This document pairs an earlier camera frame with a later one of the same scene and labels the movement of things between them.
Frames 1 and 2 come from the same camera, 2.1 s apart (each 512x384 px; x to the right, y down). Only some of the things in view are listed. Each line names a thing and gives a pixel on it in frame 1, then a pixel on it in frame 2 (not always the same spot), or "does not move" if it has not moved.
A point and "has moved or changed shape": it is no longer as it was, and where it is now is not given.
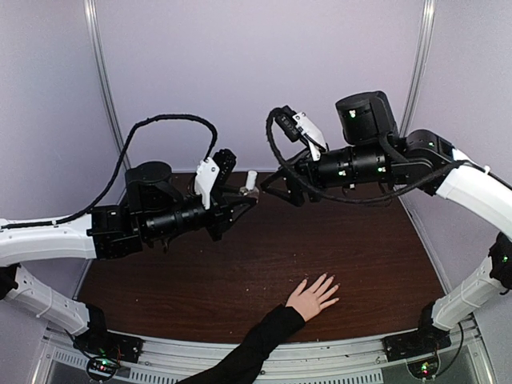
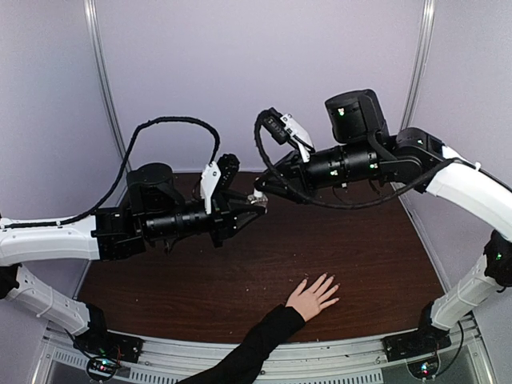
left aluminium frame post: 103,83 does not move
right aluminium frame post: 426,34 does not move
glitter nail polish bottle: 250,189 has moved or changed shape
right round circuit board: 424,368 does not move
